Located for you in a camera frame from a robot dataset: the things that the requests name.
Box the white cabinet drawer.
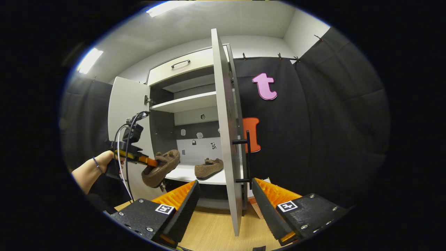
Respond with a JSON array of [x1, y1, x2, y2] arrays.
[[147, 45, 230, 87]]

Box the white cable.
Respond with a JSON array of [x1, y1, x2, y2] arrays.
[[116, 125, 136, 203]]

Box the white shoe cabinet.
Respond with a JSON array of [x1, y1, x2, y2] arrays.
[[108, 28, 252, 237]]

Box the brown fuzzy shoe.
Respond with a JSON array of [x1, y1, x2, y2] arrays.
[[194, 158, 224, 180], [141, 149, 181, 189]]

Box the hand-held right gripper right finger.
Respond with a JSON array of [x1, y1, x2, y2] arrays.
[[252, 178, 350, 246]]

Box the black backdrop cloth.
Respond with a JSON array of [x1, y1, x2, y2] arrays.
[[59, 75, 114, 175], [232, 26, 391, 210]]

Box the ceiling light panel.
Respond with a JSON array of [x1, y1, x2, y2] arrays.
[[146, 1, 195, 18], [77, 48, 104, 74]]

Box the white cabinet shelf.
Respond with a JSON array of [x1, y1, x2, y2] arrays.
[[150, 91, 218, 113]]

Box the orange and white cardboard box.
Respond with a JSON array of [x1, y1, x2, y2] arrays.
[[247, 178, 269, 219]]

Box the black right door handle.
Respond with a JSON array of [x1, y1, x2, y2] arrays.
[[232, 130, 252, 183]]

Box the black cable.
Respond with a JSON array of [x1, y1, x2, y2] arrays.
[[114, 111, 151, 202]]

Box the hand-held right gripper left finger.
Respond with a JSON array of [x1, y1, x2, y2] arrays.
[[110, 180, 202, 249]]

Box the white cabinet door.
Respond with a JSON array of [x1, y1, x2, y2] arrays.
[[108, 76, 164, 201], [211, 28, 244, 237]]

